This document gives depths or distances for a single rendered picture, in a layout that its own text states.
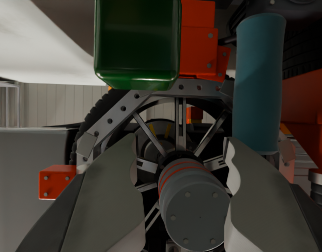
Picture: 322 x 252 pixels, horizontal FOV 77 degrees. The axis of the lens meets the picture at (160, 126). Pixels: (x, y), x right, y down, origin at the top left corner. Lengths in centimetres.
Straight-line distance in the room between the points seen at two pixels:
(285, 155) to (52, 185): 58
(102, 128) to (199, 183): 26
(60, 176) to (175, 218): 30
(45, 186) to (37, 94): 478
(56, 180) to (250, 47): 51
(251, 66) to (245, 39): 6
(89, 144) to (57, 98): 460
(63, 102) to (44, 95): 44
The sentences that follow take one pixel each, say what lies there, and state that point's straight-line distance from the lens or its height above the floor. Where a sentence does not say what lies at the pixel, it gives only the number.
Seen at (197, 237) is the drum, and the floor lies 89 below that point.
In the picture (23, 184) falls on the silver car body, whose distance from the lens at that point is 105.
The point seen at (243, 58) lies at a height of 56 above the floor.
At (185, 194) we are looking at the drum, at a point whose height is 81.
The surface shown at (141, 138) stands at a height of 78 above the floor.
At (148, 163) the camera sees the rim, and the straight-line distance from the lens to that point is 61.
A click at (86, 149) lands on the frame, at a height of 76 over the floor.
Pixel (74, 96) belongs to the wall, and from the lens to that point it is 497.
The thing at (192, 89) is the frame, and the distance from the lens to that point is 50.
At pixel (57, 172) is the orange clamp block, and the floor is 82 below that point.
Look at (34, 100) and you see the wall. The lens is 533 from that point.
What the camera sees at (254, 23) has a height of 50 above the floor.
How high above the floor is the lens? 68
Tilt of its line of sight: 2 degrees up
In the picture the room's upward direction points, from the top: 178 degrees counter-clockwise
